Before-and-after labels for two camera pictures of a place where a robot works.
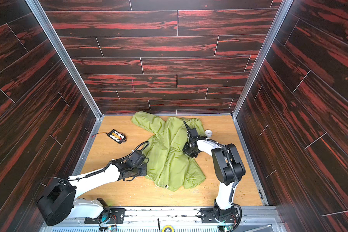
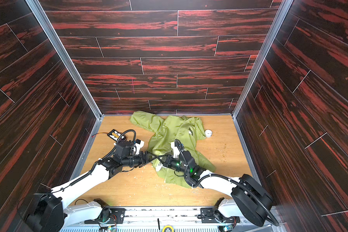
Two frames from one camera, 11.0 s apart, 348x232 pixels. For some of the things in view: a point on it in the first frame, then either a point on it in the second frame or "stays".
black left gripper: [143, 168] to [144, 158]
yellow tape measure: [167, 228] stays
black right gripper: [188, 150] to [165, 161]
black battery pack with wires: [119, 137] stays
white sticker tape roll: [208, 133] stays
